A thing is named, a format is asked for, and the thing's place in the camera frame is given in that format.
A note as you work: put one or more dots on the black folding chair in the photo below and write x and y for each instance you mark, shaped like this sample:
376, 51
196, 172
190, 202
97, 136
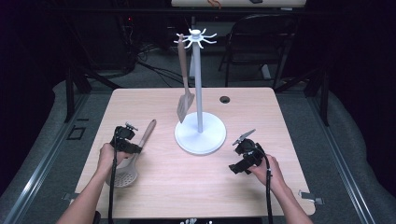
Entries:
258, 57

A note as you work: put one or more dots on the person's right hand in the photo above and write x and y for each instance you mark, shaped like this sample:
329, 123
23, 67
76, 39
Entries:
269, 174

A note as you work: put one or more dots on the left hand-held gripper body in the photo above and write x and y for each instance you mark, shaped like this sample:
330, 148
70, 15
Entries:
123, 135

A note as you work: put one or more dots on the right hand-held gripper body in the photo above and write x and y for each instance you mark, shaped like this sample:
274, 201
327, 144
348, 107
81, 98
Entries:
249, 151

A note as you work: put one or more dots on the beige slotted spatula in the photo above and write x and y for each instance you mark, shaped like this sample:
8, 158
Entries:
185, 107

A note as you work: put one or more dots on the person's left hand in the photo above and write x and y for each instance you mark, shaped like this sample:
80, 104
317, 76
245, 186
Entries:
109, 158

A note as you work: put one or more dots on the black metal stand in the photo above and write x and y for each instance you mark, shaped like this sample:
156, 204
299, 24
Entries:
70, 102
325, 102

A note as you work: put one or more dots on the beige skimmer spoon with holes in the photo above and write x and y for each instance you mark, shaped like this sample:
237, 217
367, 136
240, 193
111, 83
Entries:
127, 177

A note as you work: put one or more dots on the white utensil rack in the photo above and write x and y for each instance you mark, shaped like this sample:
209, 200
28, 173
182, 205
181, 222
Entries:
200, 141

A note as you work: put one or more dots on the person's dark printed clothing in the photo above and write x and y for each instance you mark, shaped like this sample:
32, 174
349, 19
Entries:
155, 221

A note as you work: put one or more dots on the aluminium floor rail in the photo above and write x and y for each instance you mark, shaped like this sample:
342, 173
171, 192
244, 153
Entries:
39, 168
342, 165

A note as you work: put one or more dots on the metal table corner bracket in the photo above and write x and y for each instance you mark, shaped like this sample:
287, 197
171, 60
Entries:
309, 196
74, 196

